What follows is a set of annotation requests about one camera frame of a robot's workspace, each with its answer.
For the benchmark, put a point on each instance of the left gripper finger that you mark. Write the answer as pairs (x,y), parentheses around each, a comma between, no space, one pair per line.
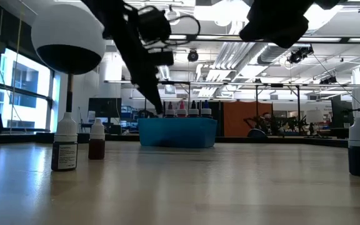
(152,93)

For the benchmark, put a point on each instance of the purple-tipped food coloring bottle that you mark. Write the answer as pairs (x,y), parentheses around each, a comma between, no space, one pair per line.
(170,112)

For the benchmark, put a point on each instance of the pink-tipped food coloring bottle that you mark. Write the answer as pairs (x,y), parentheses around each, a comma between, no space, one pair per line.
(181,112)

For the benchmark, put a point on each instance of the white-capped food coloring bottle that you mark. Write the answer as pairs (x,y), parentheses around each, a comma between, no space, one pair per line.
(193,112)

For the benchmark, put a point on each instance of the blue-tipped food coloring bottle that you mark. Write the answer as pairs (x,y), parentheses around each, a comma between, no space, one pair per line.
(206,112)

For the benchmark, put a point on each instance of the brown food coloring bottle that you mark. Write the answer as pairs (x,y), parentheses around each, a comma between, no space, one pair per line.
(96,147)

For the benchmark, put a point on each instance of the black food coloring bottle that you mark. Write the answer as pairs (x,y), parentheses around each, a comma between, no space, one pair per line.
(64,153)

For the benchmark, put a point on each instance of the black ceiling spotlight cluster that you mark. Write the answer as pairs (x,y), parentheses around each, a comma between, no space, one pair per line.
(298,55)

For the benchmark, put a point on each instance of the teal plastic bin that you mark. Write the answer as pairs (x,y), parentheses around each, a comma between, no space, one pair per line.
(177,132)

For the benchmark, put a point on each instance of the black monitor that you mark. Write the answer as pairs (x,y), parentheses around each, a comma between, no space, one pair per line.
(105,107)

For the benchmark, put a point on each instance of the long ceiling light strip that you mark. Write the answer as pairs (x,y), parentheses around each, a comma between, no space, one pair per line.
(323,39)

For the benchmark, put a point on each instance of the small black ceiling fixture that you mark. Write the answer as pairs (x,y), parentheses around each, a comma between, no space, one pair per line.
(328,80)

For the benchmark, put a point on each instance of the white globe lamp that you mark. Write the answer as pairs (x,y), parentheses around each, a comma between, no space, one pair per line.
(67,31)

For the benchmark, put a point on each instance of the orange partition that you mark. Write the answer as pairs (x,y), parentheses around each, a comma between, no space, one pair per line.
(239,118)

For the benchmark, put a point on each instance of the white lampshade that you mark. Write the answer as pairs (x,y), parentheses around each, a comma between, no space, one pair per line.
(315,116)

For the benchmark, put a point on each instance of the black background robot arms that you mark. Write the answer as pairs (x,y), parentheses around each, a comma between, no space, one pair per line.
(292,125)

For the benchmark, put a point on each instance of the blue dome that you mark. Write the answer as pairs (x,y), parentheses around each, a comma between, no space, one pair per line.
(256,133)

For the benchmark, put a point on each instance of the large window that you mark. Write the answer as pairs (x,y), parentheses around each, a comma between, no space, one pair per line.
(27,93)

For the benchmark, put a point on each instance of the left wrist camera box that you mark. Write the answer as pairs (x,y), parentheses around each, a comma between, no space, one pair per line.
(153,25)

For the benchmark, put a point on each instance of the black ceiling dome camera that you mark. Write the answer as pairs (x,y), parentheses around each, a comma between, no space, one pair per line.
(193,55)

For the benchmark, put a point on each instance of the wide black workstation frame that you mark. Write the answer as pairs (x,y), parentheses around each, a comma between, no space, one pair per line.
(277,85)

